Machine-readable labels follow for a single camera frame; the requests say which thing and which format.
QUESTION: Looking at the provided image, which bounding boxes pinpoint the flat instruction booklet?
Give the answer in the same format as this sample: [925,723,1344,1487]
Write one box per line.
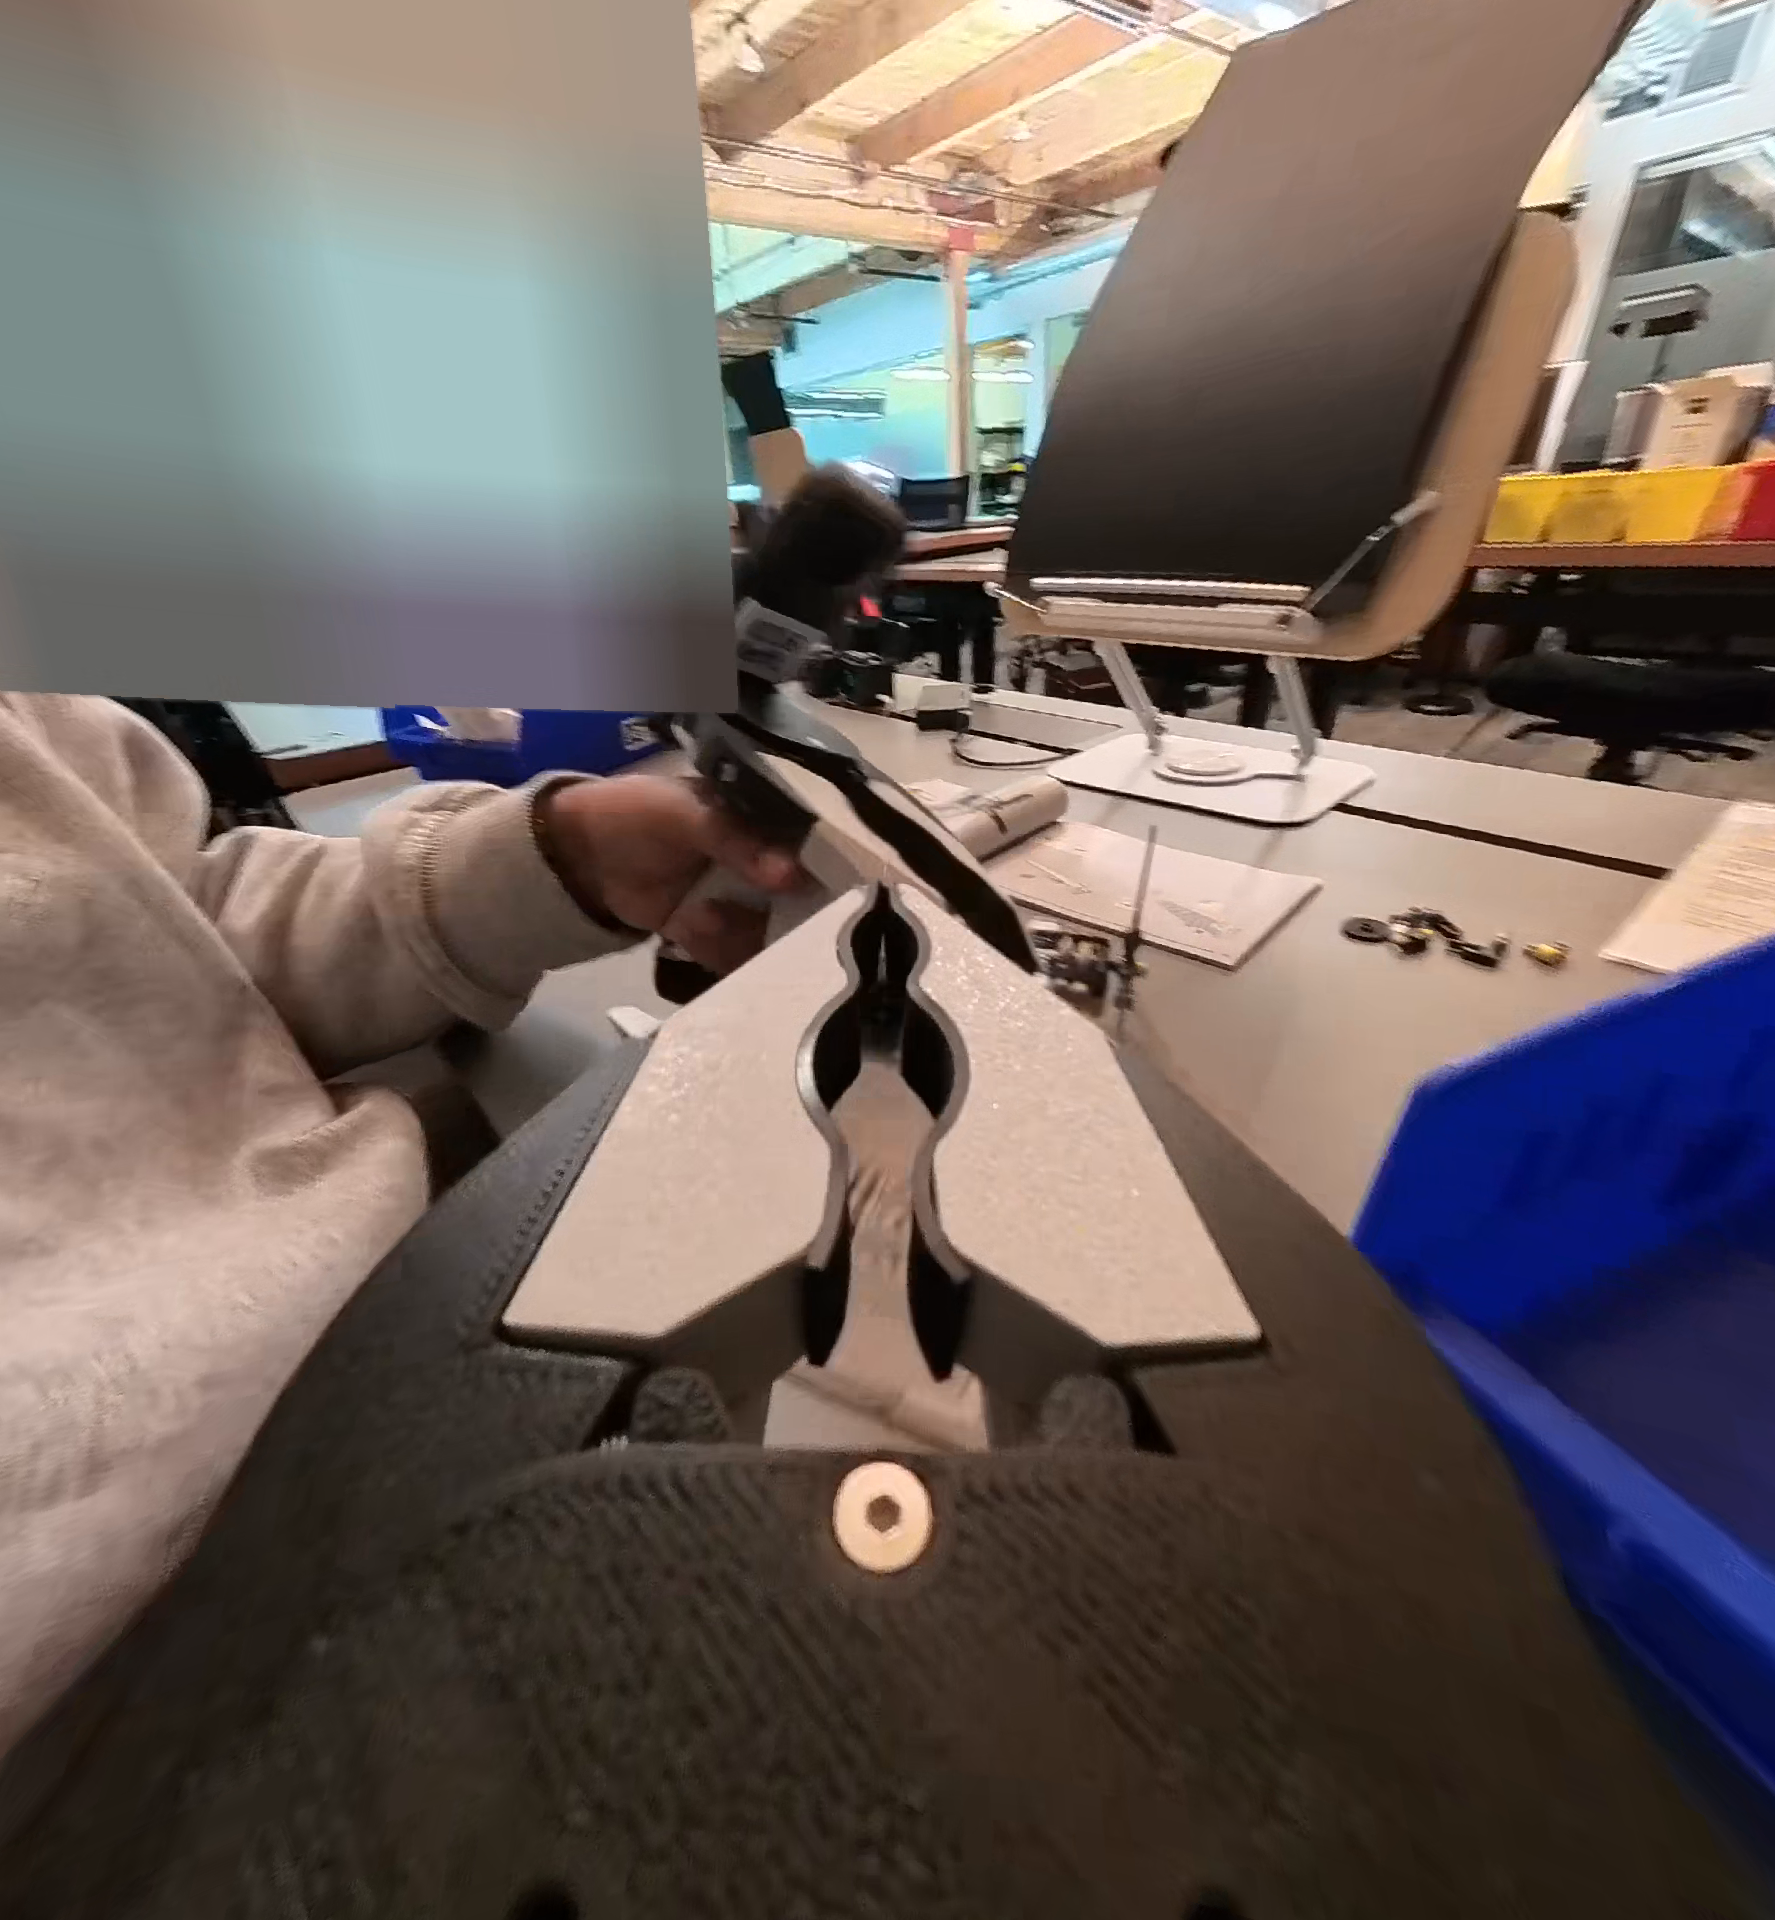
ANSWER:
[1000,851,1327,970]

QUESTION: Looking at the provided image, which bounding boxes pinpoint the grey flat pad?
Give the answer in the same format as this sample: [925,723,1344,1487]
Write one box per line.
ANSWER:
[964,695,1127,751]

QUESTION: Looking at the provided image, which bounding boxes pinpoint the yellow storage bin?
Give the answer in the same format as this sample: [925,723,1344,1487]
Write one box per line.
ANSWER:
[1629,465,1750,543]
[1482,470,1633,547]

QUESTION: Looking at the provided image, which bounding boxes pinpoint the loose lego pieces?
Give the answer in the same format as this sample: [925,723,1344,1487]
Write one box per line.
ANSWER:
[1340,902,1566,974]

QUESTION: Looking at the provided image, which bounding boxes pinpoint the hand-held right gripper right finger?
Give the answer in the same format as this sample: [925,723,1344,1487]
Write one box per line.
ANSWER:
[893,882,1265,1451]

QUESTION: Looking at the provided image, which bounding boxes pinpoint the black office chair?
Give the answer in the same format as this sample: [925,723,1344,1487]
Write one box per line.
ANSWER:
[1485,645,1775,785]

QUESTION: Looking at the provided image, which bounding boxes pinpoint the tablet on white stand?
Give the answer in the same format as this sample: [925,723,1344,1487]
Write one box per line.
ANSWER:
[1002,0,1650,607]

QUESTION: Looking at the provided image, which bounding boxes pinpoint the slim wooden post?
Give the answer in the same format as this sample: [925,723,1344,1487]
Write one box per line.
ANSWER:
[943,245,980,481]

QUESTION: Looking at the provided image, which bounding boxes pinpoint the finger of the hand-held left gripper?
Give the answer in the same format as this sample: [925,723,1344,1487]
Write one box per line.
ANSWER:
[743,742,1041,977]

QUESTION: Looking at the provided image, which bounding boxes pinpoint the lego plane model with propeller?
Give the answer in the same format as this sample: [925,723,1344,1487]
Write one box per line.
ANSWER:
[1037,821,1166,1039]

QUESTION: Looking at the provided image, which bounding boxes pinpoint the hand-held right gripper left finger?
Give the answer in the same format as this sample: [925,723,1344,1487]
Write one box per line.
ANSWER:
[501,885,883,1446]

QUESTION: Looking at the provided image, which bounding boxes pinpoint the person's left hand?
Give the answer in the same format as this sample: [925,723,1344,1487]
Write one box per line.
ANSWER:
[542,767,818,977]

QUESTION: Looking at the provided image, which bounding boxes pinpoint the person's left forearm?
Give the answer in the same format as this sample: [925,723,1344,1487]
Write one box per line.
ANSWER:
[190,767,632,1043]

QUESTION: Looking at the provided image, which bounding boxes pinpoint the thick folded instruction booklet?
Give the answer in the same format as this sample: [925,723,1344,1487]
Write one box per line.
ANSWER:
[943,767,1071,863]

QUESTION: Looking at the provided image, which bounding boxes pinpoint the printed paper sheet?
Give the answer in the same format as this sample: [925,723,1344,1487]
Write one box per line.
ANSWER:
[1597,798,1775,977]

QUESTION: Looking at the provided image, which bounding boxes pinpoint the tagged blue plastic bin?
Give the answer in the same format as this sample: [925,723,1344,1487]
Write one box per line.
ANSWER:
[380,704,687,785]

